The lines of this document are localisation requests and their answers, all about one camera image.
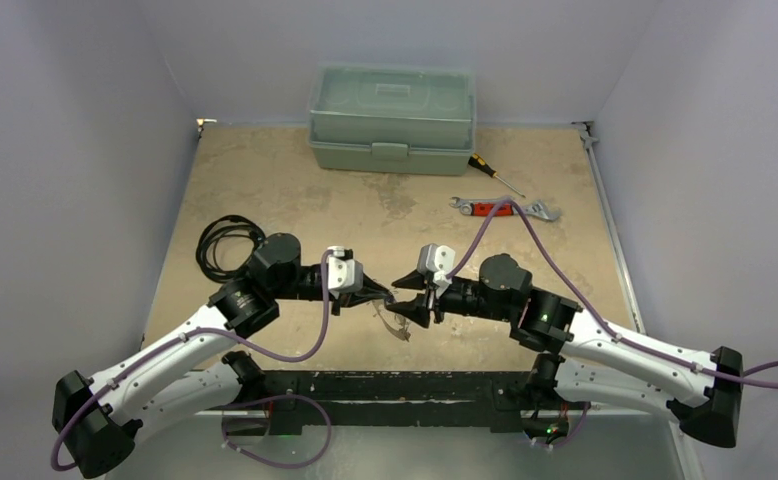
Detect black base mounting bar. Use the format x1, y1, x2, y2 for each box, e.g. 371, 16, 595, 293
198, 369, 592, 437

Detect silver open-end wrench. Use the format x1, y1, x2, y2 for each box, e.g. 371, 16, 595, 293
448, 196, 514, 216

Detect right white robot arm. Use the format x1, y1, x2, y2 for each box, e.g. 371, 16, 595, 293
388, 246, 742, 448

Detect black yellow screwdriver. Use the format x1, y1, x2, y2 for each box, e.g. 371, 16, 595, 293
468, 153, 526, 198

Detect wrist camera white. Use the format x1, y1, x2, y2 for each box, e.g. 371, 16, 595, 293
416, 243, 456, 288
325, 246, 364, 298

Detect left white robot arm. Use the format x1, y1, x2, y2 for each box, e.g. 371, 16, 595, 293
49, 233, 394, 479

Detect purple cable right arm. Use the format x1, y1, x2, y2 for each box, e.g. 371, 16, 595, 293
447, 198, 778, 391

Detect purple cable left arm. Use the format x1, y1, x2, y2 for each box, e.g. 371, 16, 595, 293
49, 250, 334, 473

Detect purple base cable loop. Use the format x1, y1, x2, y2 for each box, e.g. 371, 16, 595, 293
220, 396, 332, 470

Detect red handled adjustable wrench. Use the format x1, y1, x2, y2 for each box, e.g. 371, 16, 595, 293
452, 199, 561, 222

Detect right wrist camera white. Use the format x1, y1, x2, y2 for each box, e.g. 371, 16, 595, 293
416, 243, 456, 288

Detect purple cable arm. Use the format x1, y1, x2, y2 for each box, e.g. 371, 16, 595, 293
447, 198, 778, 391
49, 250, 334, 473

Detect green plastic toolbox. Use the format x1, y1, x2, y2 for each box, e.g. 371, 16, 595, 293
308, 64, 476, 176

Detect silver metal key holder plate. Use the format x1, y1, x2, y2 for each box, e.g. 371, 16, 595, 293
371, 300, 411, 342

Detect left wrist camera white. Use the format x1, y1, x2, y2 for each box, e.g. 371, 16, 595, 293
325, 246, 364, 298

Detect coiled black cable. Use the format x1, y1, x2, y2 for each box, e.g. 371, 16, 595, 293
194, 214, 268, 280

